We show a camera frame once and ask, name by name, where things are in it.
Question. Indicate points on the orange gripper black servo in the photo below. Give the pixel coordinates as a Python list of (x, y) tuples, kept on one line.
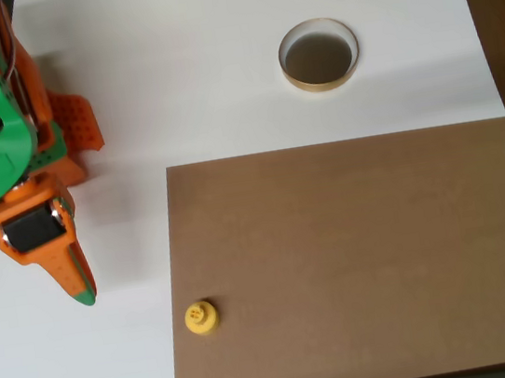
[(35, 233)]

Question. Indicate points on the small yellow peg piece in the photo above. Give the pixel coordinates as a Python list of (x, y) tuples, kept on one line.
[(200, 318)]

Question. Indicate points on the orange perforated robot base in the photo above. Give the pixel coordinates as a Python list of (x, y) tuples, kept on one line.
[(78, 119)]

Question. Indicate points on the round shallow gold-rimmed bowl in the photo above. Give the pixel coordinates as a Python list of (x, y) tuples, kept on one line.
[(319, 59)]

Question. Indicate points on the white base board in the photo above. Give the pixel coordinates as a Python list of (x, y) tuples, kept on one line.
[(243, 120)]

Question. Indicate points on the brown cardboard mat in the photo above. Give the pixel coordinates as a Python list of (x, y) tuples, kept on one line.
[(360, 254)]

